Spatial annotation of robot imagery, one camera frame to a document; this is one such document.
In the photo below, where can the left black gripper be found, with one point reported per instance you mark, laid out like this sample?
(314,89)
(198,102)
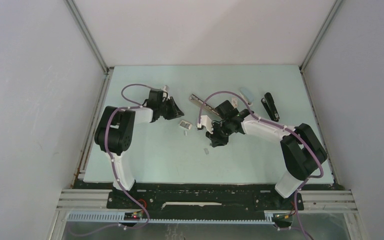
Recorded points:
(175,111)

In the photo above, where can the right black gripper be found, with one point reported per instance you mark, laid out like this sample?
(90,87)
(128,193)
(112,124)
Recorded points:
(216,140)

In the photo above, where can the beige black long stapler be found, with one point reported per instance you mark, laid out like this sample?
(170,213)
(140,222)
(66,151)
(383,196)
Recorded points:
(200,103)

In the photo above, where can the light blue stapler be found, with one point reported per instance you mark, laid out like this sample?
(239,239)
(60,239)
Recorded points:
(247,95)

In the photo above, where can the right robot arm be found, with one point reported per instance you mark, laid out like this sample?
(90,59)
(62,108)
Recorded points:
(302,152)

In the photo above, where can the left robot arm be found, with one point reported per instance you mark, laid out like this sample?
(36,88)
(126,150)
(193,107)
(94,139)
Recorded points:
(114,133)

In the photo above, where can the closed white staple box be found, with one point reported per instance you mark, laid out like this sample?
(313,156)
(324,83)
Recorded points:
(234,102)

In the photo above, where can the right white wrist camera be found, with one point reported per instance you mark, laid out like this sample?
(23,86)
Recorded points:
(205,122)

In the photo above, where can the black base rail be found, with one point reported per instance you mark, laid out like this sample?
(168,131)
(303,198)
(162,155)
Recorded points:
(196,201)

